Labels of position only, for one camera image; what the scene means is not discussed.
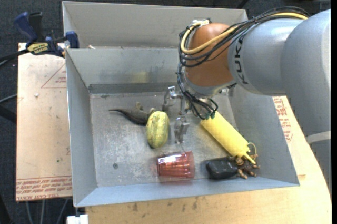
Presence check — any red clear plastic cup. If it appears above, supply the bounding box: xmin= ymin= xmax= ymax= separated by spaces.
xmin=156 ymin=151 xmax=196 ymax=180

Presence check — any yellow-green toy squash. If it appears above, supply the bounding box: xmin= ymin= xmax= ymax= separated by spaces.
xmin=145 ymin=111 xmax=171 ymax=150

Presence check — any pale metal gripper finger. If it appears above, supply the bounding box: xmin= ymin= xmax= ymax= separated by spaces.
xmin=174 ymin=115 xmax=191 ymax=144
xmin=161 ymin=86 xmax=178 ymax=113

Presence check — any yellow squeeze bottle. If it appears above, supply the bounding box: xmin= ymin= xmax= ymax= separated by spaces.
xmin=200 ymin=110 xmax=257 ymax=165

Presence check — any grey metal bin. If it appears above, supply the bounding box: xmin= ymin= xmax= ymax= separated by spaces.
xmin=62 ymin=1 xmax=301 ymax=208

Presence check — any black cylinder on white bracket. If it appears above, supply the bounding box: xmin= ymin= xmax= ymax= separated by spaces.
xmin=220 ymin=83 xmax=236 ymax=98

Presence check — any dark brown toy lizard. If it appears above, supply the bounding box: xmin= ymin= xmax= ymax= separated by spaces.
xmin=108 ymin=101 xmax=156 ymax=126

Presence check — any brown toy spider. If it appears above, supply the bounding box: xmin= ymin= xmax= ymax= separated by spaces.
xmin=227 ymin=153 xmax=261 ymax=180

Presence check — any brown cardboard board, red print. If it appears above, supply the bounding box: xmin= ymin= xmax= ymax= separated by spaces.
xmin=15 ymin=42 xmax=308 ymax=203

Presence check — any black rounded block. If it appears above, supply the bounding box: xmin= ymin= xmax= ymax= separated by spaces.
xmin=205 ymin=157 xmax=239 ymax=180

